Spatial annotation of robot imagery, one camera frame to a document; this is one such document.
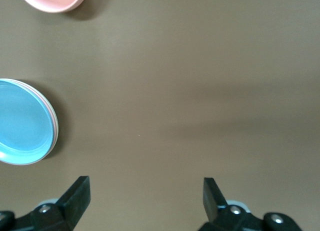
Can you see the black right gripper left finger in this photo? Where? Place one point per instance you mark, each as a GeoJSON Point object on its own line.
{"type": "Point", "coordinates": [62, 216]}

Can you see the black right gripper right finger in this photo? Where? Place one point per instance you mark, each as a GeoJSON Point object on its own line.
{"type": "Point", "coordinates": [225, 221]}

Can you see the brown table cover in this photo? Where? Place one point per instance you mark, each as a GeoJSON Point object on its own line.
{"type": "Point", "coordinates": [175, 91]}

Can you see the beige plate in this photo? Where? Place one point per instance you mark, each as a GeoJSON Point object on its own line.
{"type": "Point", "coordinates": [57, 123]}

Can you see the blue plate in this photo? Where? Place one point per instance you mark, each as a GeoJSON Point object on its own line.
{"type": "Point", "coordinates": [22, 121]}

